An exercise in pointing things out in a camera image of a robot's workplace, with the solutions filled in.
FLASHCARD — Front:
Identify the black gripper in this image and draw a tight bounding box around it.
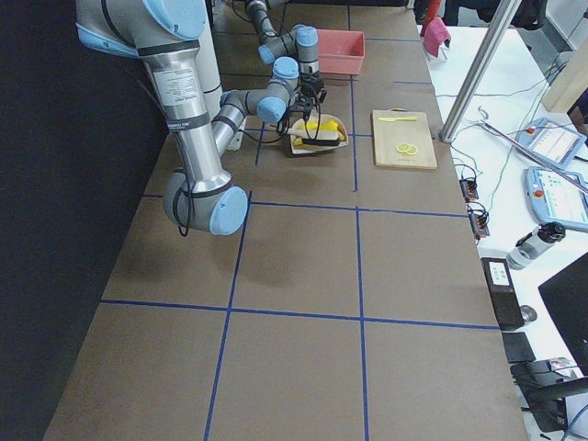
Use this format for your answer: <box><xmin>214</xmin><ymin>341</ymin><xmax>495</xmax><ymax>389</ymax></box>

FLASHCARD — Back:
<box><xmin>299</xmin><ymin>59</ymin><xmax>320</xmax><ymax>83</ymax></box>
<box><xmin>296</xmin><ymin>73</ymin><xmax>327</xmax><ymax>113</ymax></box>

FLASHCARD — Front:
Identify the yellow toy corn cob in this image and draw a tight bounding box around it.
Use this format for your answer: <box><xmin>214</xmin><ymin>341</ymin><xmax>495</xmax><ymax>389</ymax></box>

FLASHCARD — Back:
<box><xmin>301</xmin><ymin>119</ymin><xmax>339</xmax><ymax>136</ymax></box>

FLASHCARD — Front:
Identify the beige plastic dustpan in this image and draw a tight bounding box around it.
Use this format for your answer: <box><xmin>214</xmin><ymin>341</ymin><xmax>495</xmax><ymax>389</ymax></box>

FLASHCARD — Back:
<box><xmin>287</xmin><ymin>115</ymin><xmax>348</xmax><ymax>155</ymax></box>

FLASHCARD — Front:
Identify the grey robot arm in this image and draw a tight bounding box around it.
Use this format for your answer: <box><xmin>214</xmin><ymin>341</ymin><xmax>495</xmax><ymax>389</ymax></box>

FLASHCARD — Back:
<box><xmin>244</xmin><ymin>0</ymin><xmax>323</xmax><ymax>88</ymax></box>
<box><xmin>76</xmin><ymin>1</ymin><xmax>323</xmax><ymax>235</ymax></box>

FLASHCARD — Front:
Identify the pink plastic bin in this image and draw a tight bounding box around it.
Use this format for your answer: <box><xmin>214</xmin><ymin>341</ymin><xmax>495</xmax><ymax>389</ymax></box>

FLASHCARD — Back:
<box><xmin>318</xmin><ymin>28</ymin><xmax>365</xmax><ymax>75</ymax></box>

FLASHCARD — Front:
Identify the bamboo cutting board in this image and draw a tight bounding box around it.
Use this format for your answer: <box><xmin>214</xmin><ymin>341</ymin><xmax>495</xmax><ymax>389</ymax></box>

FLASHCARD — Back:
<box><xmin>372</xmin><ymin>110</ymin><xmax>437</xmax><ymax>170</ymax></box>

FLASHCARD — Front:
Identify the yellow-green plastic knife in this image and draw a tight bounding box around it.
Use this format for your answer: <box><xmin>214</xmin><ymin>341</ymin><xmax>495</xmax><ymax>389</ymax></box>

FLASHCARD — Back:
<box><xmin>378</xmin><ymin>116</ymin><xmax>418</xmax><ymax>122</ymax></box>

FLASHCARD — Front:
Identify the magenta cloth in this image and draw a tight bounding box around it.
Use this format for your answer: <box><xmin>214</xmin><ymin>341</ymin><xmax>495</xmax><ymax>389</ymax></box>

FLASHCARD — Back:
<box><xmin>423</xmin><ymin>17</ymin><xmax>451</xmax><ymax>59</ymax></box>

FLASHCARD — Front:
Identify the metal grabber rod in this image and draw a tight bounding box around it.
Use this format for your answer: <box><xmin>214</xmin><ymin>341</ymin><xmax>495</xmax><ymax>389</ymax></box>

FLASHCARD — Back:
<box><xmin>477</xmin><ymin>106</ymin><xmax>588</xmax><ymax>194</ymax></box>

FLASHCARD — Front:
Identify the far teach pendant tablet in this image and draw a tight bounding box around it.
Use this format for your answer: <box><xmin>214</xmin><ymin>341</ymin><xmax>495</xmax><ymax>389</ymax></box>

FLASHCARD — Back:
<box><xmin>516</xmin><ymin>118</ymin><xmax>587</xmax><ymax>170</ymax></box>

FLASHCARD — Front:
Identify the teach pendant tablet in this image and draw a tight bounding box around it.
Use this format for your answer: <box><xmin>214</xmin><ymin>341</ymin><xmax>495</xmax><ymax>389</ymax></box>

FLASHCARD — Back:
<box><xmin>516</xmin><ymin>118</ymin><xmax>587</xmax><ymax>170</ymax></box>
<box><xmin>525</xmin><ymin>166</ymin><xmax>587</xmax><ymax>232</ymax></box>

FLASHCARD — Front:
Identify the black rectangular device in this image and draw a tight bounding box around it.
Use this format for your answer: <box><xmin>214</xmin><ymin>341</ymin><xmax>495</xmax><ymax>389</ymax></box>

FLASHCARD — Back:
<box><xmin>481</xmin><ymin>257</ymin><xmax>525</xmax><ymax>331</ymax></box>

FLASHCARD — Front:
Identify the near teach pendant tablet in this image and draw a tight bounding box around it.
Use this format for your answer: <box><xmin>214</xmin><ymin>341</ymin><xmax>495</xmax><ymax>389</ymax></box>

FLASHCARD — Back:
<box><xmin>525</xmin><ymin>166</ymin><xmax>587</xmax><ymax>232</ymax></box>

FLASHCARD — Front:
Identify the clear water bottle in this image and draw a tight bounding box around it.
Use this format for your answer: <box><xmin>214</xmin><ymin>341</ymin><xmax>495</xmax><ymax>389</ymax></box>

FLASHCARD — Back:
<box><xmin>505</xmin><ymin>221</ymin><xmax>566</xmax><ymax>270</ymax></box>

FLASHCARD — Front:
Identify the black monitor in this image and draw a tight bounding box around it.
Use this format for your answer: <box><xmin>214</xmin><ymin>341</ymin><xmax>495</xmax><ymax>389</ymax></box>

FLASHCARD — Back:
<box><xmin>538</xmin><ymin>258</ymin><xmax>587</xmax><ymax>375</ymax></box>

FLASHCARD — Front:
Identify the aluminium frame post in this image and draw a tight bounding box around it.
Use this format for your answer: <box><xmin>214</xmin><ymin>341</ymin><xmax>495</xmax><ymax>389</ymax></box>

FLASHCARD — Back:
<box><xmin>439</xmin><ymin>0</ymin><xmax>521</xmax><ymax>143</ymax></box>

